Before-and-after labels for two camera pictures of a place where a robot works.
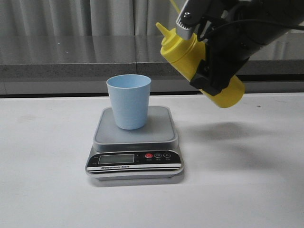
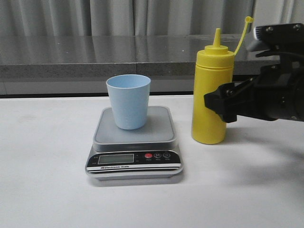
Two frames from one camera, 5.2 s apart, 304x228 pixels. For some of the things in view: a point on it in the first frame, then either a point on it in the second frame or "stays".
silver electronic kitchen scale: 150,153 stays
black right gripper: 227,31 → 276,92
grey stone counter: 81,64 stays
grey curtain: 88,17 stays
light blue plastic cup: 129,94 stays
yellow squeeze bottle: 185,55 → 214,66
